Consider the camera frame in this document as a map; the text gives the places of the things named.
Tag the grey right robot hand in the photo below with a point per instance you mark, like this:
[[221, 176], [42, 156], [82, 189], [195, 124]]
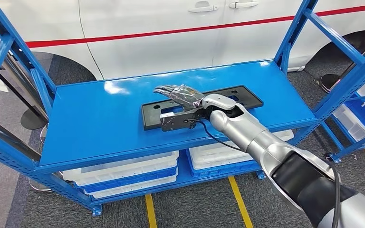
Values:
[[185, 96]]

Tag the black plastic plate bracket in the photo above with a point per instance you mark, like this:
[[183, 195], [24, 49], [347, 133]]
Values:
[[149, 118]]

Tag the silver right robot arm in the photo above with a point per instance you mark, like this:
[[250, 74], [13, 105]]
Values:
[[248, 132]]

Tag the blue steel shelf rack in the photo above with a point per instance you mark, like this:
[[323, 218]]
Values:
[[107, 126]]

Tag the blue wheeled shelf rack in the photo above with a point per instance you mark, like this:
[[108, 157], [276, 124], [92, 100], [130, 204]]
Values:
[[358, 146]]

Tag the white car with red stripe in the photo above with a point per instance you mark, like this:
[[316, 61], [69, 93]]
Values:
[[154, 47]]

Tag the yellow floor tape square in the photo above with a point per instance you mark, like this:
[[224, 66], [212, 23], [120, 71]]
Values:
[[151, 210]]

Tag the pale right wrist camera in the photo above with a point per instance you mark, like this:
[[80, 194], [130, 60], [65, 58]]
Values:
[[166, 115]]

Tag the black right camera bracket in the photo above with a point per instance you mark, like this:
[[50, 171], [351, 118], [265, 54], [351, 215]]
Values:
[[176, 124]]

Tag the black stanchion post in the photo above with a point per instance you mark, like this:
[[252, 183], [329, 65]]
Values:
[[33, 119]]

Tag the chrome stanchion post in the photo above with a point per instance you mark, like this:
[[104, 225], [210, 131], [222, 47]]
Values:
[[39, 188]]

